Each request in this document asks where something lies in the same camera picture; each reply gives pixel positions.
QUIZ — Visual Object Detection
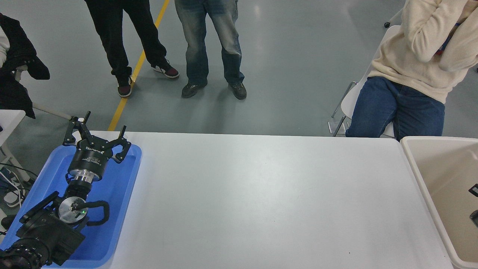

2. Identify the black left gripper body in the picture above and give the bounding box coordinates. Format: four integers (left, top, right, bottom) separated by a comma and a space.
68, 141, 114, 176

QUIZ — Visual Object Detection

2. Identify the large pale bin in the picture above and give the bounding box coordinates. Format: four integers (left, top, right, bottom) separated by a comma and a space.
400, 136, 478, 269

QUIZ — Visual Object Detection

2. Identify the blue plastic tray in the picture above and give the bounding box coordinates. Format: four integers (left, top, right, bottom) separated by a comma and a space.
0, 144, 142, 269

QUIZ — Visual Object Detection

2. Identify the person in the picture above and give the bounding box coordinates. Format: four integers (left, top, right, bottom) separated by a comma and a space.
345, 0, 478, 142
174, 0, 248, 101
0, 13, 50, 119
84, 0, 180, 98

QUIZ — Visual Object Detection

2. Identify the white chair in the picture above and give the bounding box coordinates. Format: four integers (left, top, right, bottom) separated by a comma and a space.
328, 25, 402, 139

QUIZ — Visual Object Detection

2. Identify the chair leg with caster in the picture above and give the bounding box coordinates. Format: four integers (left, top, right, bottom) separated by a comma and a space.
384, 8, 406, 28

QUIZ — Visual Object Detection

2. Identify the black cable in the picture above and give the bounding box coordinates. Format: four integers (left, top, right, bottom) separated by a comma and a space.
0, 163, 38, 183

